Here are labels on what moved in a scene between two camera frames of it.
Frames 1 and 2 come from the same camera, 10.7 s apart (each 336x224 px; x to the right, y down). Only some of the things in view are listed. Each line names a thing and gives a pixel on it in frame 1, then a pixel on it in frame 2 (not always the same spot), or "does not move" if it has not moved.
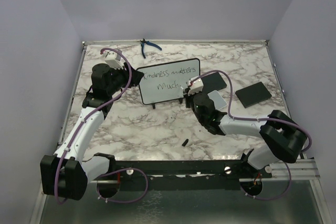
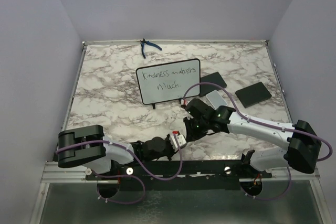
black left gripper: (136, 77) to (172, 151)
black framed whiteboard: (164, 82) does not move
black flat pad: (253, 94) does not move
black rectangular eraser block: (213, 82) does not move
